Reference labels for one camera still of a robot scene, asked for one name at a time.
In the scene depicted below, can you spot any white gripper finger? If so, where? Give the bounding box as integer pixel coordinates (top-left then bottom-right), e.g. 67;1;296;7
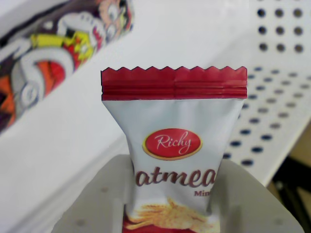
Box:
52;154;136;233
210;161;305;233

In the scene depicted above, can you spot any small red white oatmeal candy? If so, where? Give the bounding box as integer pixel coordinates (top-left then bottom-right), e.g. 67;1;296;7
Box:
101;65;248;233

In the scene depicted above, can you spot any white perforated plastic tray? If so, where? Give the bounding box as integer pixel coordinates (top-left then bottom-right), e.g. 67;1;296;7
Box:
0;0;311;233

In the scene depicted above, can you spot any purple cartoon snack stick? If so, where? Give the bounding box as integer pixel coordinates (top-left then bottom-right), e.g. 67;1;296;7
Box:
0;0;134;133

